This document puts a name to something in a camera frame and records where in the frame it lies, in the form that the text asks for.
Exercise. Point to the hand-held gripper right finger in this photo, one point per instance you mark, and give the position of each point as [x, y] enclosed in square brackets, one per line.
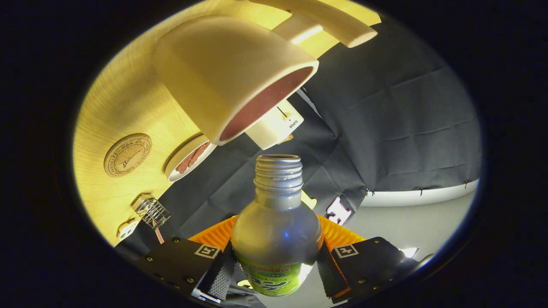
[372, 263]

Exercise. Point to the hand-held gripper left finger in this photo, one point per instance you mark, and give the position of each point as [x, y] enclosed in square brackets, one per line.
[175, 261]

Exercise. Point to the silver bottle with green label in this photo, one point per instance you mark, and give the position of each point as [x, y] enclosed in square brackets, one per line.
[278, 231]

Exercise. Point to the round cork coaster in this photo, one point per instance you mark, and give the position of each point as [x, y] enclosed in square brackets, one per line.
[127, 155]

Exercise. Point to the red striped straw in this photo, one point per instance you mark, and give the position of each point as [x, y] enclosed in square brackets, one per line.
[159, 234]

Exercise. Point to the white divided dish with beans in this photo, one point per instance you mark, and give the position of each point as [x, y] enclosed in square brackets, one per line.
[128, 230]

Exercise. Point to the reddish brown meat slice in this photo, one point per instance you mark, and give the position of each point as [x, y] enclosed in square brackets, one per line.
[186, 164]
[199, 153]

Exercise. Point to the white oval plate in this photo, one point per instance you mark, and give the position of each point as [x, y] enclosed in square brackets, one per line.
[182, 154]

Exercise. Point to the toast slice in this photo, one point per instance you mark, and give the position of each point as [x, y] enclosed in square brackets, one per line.
[286, 139]

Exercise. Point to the black backdrop cloth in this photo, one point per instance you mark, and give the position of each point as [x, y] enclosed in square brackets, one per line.
[385, 107]

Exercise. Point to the cream toaster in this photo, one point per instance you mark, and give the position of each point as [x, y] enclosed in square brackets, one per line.
[274, 126]

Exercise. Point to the wooden table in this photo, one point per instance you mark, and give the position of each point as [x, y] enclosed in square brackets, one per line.
[128, 98]

